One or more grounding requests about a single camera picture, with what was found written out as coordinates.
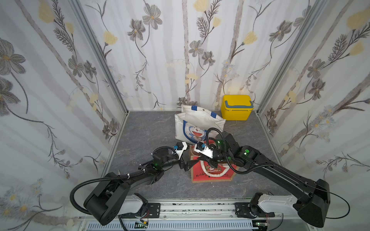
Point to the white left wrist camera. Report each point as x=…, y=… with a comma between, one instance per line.
x=179, y=149

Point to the yellow lunch box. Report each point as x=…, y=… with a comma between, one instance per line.
x=236, y=107

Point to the white slotted cable duct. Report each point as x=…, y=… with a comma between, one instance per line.
x=191, y=225

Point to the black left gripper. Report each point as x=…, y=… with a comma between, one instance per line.
x=188, y=165

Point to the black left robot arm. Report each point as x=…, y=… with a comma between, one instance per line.
x=111, y=191

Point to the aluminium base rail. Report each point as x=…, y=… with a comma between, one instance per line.
x=200, y=209

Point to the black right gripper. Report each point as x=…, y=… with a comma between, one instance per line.
x=213, y=159

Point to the red Christmas jute bag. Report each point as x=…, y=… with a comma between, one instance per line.
x=203, y=173

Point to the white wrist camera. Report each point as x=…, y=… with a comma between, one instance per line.
x=202, y=148
x=179, y=149

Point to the white Doraemon canvas bag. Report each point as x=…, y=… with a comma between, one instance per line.
x=193, y=122

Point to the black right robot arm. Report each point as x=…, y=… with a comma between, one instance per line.
x=308, y=199

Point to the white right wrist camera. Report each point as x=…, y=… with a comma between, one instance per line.
x=202, y=148

